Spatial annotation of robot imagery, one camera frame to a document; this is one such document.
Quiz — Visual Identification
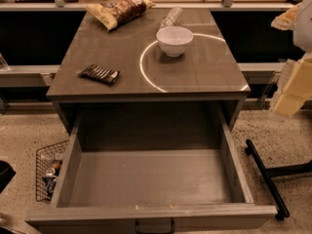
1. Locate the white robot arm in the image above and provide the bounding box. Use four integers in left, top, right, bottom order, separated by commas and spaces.
270, 0, 312, 117

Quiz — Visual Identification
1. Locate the grey drawer cabinet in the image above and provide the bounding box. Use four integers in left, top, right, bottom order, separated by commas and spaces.
47, 8, 250, 130

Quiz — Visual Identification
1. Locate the black wire basket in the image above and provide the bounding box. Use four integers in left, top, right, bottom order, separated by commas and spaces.
35, 140, 68, 203

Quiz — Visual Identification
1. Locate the open grey top drawer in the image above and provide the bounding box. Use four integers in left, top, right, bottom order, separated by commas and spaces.
25, 101, 277, 234

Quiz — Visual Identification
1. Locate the brown yellow chip bag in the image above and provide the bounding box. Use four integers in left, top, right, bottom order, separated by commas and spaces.
86, 0, 154, 30

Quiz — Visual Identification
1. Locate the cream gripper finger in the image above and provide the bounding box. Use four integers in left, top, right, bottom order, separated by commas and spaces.
270, 58, 312, 117
271, 3, 301, 30

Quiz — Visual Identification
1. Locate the clear plastic bottle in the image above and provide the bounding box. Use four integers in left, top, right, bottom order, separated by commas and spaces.
159, 7, 182, 28

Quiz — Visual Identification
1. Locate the white bowl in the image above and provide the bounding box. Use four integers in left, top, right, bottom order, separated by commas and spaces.
156, 26, 193, 57

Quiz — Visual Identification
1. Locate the black object at left edge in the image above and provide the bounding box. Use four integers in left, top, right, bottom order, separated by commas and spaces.
0, 161, 16, 193

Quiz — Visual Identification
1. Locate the black drawer handle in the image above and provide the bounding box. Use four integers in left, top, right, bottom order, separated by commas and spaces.
135, 220, 176, 234

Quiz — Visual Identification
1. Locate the black metal stand base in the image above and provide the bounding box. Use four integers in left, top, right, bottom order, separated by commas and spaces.
245, 139, 312, 220

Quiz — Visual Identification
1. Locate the dark chocolate rxbar wrapper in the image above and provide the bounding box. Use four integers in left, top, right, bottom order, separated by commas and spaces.
79, 64, 120, 86

